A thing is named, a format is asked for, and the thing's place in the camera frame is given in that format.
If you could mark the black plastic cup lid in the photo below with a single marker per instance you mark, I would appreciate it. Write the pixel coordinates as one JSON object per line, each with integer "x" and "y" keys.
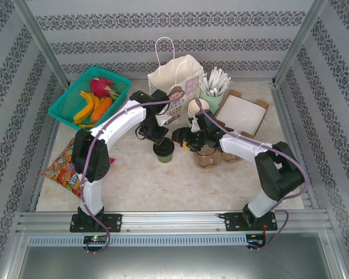
{"x": 165, "y": 148}

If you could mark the brown pulp cup carrier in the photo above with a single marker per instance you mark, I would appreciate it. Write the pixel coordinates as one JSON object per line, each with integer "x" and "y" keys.
{"x": 209, "y": 161}

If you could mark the green paper coffee cup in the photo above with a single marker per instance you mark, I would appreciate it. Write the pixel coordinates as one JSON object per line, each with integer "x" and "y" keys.
{"x": 164, "y": 158}

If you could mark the white printed paper bag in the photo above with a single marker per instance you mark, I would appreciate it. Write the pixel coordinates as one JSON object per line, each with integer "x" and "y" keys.
{"x": 165, "y": 75}

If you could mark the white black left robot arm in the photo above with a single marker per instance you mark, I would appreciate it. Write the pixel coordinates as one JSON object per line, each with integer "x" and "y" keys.
{"x": 122, "y": 122}

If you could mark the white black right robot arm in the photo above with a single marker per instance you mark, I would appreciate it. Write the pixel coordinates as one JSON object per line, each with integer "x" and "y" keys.
{"x": 244, "y": 148}

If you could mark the stack of green paper cups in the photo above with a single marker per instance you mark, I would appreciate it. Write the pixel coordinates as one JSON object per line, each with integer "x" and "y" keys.
{"x": 196, "y": 106}

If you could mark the white napkin stack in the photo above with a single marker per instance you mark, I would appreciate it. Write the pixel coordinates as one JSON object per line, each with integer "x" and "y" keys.
{"x": 241, "y": 114}

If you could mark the bundle of white wrapped straws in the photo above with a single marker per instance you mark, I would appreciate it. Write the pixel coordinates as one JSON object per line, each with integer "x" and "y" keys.
{"x": 215, "y": 81}

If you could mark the brown cardboard napkin box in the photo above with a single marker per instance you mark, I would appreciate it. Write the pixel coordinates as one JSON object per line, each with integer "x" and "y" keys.
{"x": 263, "y": 104}

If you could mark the pink dragon fruit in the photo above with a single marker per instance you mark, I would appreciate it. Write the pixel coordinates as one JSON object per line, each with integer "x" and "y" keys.
{"x": 100, "y": 85}

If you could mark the yellow banana bunch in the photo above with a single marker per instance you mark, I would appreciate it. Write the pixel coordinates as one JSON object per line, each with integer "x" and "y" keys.
{"x": 85, "y": 112}

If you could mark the teal plastic basket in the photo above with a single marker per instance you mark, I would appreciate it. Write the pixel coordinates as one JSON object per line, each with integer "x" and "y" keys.
{"x": 64, "y": 104}

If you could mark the colourful fruit candy bag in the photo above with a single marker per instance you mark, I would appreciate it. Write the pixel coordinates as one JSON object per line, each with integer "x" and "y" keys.
{"x": 61, "y": 171}

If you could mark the small controller board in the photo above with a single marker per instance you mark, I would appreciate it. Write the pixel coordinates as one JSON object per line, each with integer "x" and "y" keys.
{"x": 94, "y": 239}
{"x": 254, "y": 241}

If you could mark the aluminium mounting rail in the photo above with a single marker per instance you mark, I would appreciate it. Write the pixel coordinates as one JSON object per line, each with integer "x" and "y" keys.
{"x": 171, "y": 221}

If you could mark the aluminium side rail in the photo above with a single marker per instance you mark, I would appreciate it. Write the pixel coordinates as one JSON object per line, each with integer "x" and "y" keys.
{"x": 285, "y": 116}

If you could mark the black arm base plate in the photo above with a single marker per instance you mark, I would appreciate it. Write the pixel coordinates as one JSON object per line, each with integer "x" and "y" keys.
{"x": 232, "y": 222}
{"x": 114, "y": 222}

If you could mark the aluminium frame post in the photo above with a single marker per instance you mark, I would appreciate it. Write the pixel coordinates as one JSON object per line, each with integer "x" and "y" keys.
{"x": 301, "y": 40}
{"x": 40, "y": 43}

